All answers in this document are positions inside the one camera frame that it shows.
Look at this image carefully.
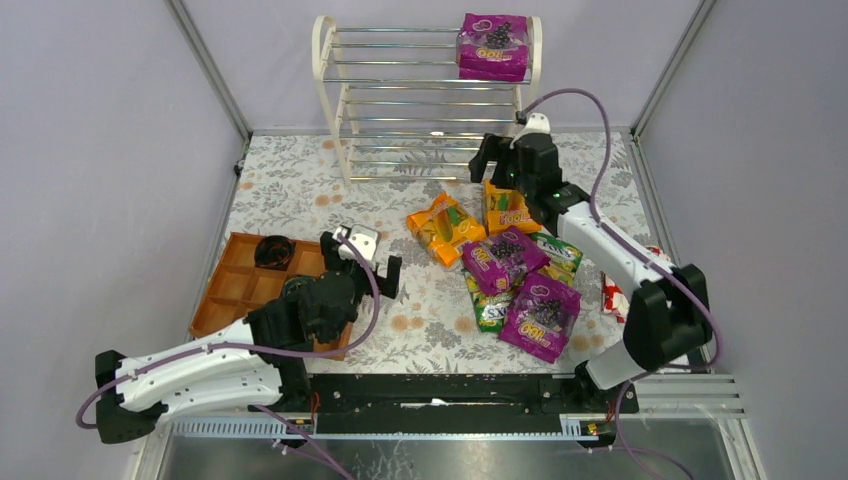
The green candy bag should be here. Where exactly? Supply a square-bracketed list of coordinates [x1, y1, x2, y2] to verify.
[530, 232, 583, 286]
[462, 270, 515, 333]

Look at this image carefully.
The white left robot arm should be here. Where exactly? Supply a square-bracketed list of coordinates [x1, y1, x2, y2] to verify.
[76, 225, 402, 444]

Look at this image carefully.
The orange candy bag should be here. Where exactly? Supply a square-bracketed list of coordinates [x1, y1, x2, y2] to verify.
[483, 179, 542, 235]
[406, 192, 487, 268]

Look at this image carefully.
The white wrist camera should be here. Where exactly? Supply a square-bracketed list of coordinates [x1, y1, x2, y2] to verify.
[332, 224, 380, 261]
[513, 113, 551, 142]

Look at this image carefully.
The purple candy bag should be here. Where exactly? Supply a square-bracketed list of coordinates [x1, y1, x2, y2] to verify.
[456, 13, 530, 83]
[462, 226, 550, 296]
[498, 272, 581, 364]

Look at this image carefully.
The cream metal shelf rack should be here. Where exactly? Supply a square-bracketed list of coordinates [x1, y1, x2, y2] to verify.
[311, 15, 543, 184]

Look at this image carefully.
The black cable coil top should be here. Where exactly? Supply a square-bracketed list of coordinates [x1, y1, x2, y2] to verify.
[254, 235, 297, 272]

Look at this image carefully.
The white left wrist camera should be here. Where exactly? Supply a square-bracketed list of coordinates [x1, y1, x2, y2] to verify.
[332, 224, 380, 261]

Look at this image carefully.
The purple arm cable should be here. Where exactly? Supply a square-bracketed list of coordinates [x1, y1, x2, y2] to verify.
[74, 235, 382, 431]
[519, 87, 723, 372]

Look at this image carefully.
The wooden compartment tray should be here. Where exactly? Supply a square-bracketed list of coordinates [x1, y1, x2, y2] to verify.
[188, 233, 351, 352]

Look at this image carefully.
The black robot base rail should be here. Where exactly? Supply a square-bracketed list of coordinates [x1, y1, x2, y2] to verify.
[268, 374, 639, 436]

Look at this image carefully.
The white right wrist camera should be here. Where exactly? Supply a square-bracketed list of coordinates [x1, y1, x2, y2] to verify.
[513, 113, 551, 142]

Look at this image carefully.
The red floral fabric pouch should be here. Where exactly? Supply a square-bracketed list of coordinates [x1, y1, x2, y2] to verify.
[601, 273, 630, 324]

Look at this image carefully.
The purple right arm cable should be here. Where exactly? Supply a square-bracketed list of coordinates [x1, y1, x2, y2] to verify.
[519, 87, 723, 372]

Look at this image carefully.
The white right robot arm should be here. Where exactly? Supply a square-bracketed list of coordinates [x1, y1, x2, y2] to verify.
[468, 132, 719, 391]

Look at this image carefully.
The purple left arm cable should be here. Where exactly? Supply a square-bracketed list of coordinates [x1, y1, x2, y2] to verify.
[74, 235, 382, 431]

